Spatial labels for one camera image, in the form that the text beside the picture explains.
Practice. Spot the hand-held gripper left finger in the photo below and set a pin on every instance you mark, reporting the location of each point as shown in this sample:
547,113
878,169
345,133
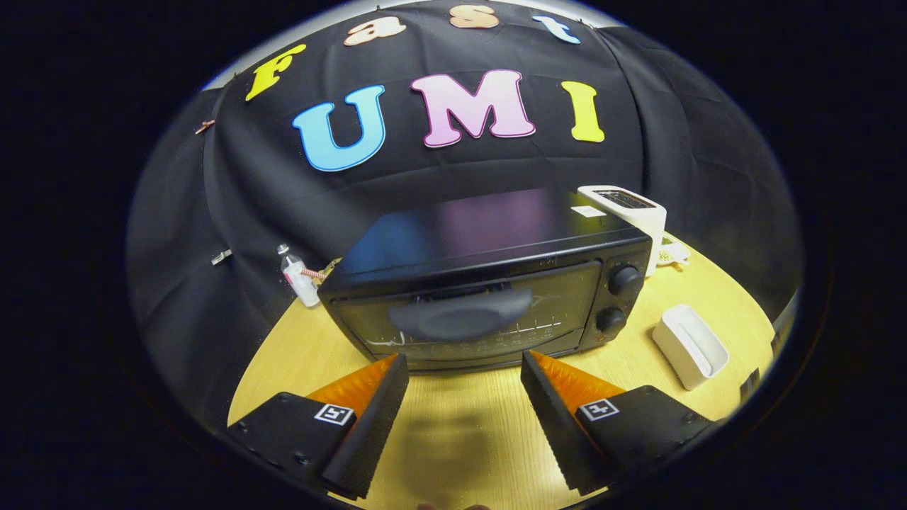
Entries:
372,432

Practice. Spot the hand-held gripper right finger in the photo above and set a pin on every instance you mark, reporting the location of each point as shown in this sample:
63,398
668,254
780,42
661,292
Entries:
560,432

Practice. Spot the black toaster oven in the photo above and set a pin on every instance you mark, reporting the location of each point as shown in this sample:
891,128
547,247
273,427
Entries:
482,234

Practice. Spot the white toaster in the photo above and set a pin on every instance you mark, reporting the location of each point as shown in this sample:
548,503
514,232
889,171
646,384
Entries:
648,219

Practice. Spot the white rectangular tray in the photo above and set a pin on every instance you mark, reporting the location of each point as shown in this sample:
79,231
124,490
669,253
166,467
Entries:
680,354

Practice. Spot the clear plastic bottle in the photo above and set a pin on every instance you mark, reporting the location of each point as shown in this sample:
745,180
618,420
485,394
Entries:
301,283

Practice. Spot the red white striped straw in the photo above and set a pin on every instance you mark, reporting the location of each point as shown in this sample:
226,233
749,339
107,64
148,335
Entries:
312,273

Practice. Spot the white divided bean dish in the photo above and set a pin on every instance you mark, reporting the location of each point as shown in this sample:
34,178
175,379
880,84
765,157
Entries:
673,253

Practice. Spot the small metal clip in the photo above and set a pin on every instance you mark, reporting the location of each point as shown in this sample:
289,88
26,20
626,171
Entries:
221,257

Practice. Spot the black backdrop cloth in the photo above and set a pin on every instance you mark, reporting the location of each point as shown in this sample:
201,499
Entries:
283,191

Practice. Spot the small pink clip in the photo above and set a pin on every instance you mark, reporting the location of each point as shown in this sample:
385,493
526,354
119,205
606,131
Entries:
205,127

